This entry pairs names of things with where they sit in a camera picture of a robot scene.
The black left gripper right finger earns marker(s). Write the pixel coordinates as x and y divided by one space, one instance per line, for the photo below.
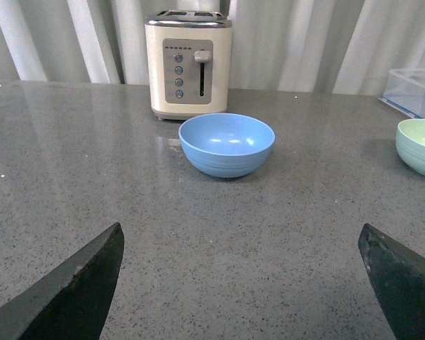
397 276

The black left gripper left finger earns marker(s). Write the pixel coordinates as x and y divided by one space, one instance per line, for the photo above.
73 300

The green bowl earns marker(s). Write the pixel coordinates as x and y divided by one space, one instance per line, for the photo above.
410 143

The blue bowl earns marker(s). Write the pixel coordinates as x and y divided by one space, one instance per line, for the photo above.
226 145

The clear plastic storage container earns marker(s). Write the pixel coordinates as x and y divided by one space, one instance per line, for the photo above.
405 91

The cream two-slot toaster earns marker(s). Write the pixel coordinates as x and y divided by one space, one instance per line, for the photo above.
188 56

